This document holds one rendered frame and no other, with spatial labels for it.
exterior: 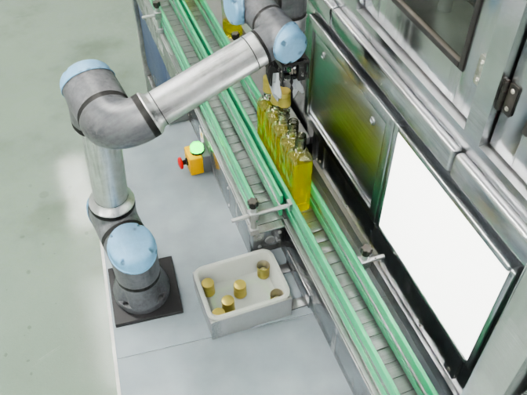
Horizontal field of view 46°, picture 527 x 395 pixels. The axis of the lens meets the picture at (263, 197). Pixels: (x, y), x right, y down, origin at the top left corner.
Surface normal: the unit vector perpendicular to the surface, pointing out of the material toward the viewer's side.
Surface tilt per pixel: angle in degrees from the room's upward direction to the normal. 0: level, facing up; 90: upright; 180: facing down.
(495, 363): 90
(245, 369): 0
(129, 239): 12
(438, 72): 90
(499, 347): 90
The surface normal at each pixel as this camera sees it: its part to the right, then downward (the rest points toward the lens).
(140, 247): 0.09, -0.53
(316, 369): 0.00, -0.69
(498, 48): -0.94, 0.25
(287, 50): 0.49, 0.69
